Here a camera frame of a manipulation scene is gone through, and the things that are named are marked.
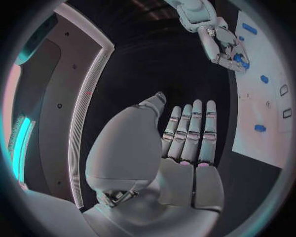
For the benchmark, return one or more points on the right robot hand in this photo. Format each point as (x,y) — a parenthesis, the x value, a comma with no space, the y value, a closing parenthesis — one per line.
(210,44)

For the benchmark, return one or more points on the large blue cylinder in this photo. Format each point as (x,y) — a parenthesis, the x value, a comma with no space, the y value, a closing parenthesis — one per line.
(249,28)

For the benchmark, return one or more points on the short blue cylinder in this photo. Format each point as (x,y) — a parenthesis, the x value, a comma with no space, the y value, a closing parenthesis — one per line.
(264,79)

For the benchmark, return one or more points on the glowing light bar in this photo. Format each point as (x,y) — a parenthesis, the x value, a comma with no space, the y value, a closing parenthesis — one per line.
(23,140)

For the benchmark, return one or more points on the small blue peg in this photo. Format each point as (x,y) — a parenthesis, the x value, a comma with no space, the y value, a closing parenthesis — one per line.
(241,38)

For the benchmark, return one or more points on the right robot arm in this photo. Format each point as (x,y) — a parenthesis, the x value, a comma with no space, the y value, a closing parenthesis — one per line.
(194,11)

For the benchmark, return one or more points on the blue block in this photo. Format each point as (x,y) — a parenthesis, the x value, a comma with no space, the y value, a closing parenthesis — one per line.
(260,128)

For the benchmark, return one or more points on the blue gear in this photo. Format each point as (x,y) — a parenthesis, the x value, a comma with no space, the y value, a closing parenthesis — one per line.
(237,57)

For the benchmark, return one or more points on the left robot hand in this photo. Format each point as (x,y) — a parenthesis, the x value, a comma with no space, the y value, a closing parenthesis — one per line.
(129,151)

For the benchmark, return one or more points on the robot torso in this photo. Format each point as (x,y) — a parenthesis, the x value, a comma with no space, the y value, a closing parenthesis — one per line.
(57,83)

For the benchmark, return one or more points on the white task board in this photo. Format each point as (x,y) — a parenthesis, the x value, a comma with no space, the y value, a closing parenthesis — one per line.
(254,103)

